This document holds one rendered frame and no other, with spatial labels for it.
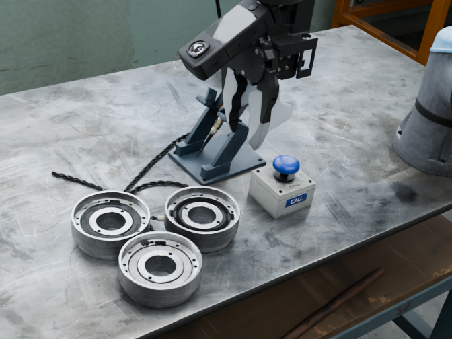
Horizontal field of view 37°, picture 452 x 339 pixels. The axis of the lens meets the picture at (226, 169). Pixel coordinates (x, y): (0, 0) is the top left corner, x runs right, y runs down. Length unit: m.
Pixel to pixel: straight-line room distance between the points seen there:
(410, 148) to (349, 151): 0.10
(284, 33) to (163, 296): 0.35
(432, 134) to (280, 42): 0.44
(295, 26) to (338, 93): 0.56
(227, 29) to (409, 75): 0.77
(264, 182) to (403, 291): 0.44
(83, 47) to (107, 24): 0.13
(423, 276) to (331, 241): 0.41
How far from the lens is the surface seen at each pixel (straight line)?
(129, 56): 2.79
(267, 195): 1.00
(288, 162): 1.00
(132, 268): 0.87
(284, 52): 0.81
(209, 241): 0.91
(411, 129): 1.19
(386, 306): 1.30
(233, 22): 0.80
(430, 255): 1.43
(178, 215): 0.94
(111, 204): 0.96
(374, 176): 1.15
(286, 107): 0.86
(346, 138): 1.23
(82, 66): 2.71
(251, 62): 0.81
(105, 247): 0.89
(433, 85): 1.15
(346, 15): 3.22
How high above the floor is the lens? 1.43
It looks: 35 degrees down
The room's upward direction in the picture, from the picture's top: 7 degrees clockwise
